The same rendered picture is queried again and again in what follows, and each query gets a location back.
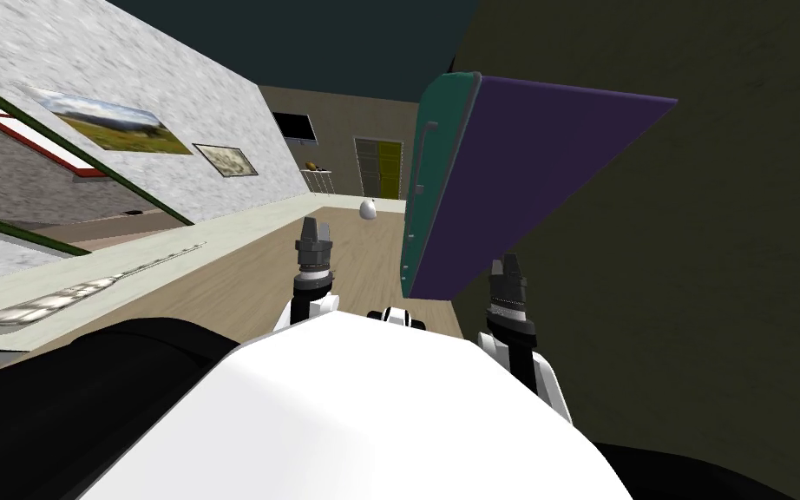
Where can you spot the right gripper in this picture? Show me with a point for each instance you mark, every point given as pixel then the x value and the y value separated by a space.
pixel 507 288

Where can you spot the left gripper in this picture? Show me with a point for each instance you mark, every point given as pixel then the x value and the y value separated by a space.
pixel 314 255

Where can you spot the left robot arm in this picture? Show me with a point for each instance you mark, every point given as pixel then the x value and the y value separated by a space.
pixel 60 403

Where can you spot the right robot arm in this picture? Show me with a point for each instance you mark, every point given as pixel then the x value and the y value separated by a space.
pixel 521 347

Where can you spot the white egg-shaped object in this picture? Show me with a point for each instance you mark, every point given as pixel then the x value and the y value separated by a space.
pixel 368 209

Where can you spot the white side table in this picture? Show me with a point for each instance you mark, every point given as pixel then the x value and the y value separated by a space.
pixel 318 173

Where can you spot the yellow and green door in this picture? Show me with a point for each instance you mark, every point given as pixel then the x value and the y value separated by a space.
pixel 380 169

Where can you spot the dark framed picture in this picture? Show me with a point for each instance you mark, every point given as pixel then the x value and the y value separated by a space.
pixel 226 160

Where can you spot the teal cabinet door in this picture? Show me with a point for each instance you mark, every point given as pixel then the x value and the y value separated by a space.
pixel 441 153

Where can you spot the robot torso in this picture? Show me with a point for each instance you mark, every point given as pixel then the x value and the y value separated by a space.
pixel 372 417

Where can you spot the landscape painting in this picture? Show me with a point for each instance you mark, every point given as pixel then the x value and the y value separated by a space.
pixel 108 123

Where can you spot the red and green framed window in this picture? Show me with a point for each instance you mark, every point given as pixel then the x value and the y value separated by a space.
pixel 32 139

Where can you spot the black wall screen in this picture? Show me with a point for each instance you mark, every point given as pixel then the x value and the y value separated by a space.
pixel 294 127

